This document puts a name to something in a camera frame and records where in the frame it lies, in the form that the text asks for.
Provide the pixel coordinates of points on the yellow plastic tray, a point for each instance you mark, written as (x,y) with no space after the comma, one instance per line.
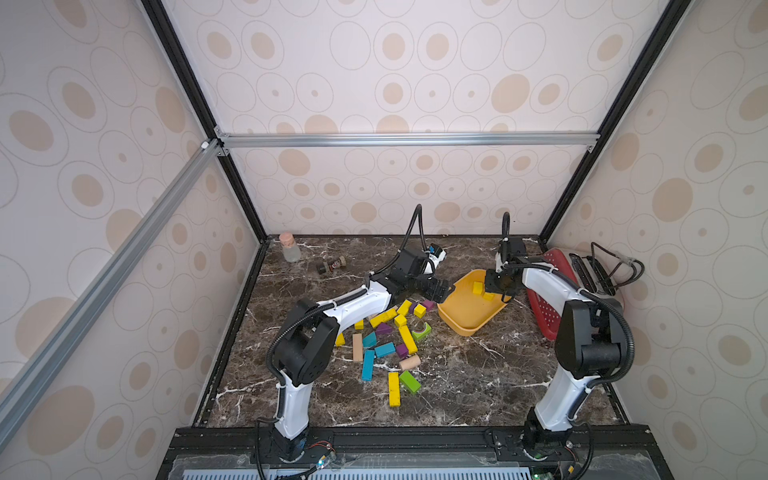
(464,312)

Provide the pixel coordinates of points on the red polka dot toaster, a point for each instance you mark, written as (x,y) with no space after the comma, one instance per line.
(564,273)

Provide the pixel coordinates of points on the aluminium frame bar left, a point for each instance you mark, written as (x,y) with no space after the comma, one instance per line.
(36,377)

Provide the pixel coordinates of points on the long yellow block front left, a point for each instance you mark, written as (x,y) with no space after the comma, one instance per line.
(394,395)

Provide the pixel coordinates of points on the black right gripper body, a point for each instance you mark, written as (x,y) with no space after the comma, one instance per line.
(498,282)

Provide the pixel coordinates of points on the teal block left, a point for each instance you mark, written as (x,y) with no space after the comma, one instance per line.
(370,341)

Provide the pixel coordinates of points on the black spice jar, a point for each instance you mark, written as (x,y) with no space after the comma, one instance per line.
(326,266)

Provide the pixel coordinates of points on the aluminium frame bar back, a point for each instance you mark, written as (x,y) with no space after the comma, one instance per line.
(427,139)

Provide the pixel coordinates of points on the long teal block front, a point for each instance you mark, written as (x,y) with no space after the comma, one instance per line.
(368,365)

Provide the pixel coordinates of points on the teal block right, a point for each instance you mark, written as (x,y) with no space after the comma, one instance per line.
(385,350)

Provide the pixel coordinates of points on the green rainbow arch block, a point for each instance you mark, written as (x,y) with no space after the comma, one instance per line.
(420,335)

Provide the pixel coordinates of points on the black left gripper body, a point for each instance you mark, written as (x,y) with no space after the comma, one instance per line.
(426,287)

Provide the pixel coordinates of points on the natural wood cylinder block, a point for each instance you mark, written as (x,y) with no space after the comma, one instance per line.
(410,363)

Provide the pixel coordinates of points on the green block front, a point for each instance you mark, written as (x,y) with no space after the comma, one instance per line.
(407,379)

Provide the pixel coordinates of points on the long speckled yellow block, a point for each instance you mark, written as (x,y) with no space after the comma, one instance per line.
(383,317)

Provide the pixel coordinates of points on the long yellow block right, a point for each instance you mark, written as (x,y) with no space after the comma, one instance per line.
(408,339)

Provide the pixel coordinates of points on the purple triangle block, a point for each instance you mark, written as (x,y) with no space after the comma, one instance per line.
(384,329)

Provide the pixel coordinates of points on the aluminium frame bar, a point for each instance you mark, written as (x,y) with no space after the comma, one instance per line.
(427,139)
(36,377)

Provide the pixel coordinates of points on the yellow block upright centre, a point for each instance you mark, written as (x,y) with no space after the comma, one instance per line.
(406,308)

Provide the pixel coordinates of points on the long natural wood block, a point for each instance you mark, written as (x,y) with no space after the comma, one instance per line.
(358,348)

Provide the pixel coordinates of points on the clear bottle pink cap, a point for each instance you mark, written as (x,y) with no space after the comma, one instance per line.
(290,248)

